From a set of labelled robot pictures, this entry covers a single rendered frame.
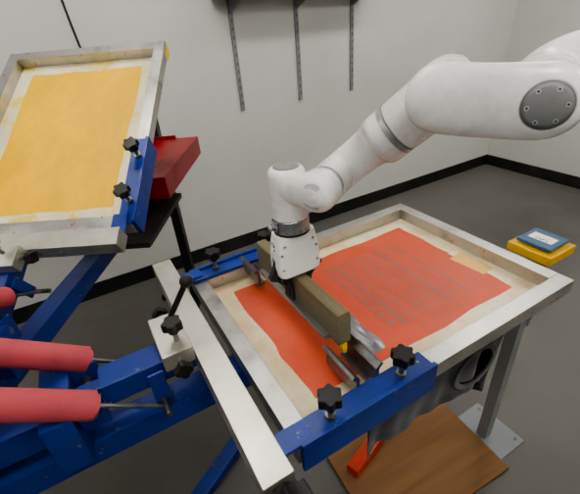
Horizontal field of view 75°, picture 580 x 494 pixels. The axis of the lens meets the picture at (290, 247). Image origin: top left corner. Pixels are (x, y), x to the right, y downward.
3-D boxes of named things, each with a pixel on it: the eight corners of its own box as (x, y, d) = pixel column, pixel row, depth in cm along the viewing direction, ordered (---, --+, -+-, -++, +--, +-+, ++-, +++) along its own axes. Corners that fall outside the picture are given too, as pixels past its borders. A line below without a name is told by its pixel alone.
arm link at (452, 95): (594, 86, 49) (615, 112, 38) (449, 176, 63) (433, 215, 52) (521, -17, 47) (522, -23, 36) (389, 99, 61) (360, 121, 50)
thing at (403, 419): (464, 371, 119) (486, 278, 101) (489, 390, 113) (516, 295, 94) (348, 447, 101) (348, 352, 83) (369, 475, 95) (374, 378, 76)
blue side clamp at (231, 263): (284, 256, 121) (282, 237, 117) (292, 263, 117) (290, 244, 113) (193, 290, 109) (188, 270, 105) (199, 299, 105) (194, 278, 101)
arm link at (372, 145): (409, 156, 56) (315, 223, 70) (425, 133, 66) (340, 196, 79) (373, 110, 55) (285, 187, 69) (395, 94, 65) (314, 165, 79)
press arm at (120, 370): (188, 348, 82) (183, 330, 79) (197, 366, 77) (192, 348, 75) (104, 384, 75) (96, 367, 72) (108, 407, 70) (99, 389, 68)
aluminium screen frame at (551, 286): (400, 212, 138) (401, 203, 136) (569, 292, 94) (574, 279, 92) (192, 289, 107) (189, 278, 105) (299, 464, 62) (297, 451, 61)
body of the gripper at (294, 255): (278, 237, 73) (283, 284, 79) (321, 222, 77) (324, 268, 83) (261, 223, 79) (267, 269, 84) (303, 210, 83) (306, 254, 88)
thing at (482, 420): (477, 403, 175) (528, 218, 126) (523, 441, 158) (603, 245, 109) (444, 427, 166) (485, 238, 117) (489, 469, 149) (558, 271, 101)
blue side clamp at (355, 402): (414, 371, 78) (418, 347, 75) (434, 388, 74) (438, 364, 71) (290, 448, 66) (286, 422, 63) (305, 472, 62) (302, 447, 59)
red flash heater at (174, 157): (118, 162, 205) (111, 139, 199) (201, 155, 203) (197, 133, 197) (59, 210, 153) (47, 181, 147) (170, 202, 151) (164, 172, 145)
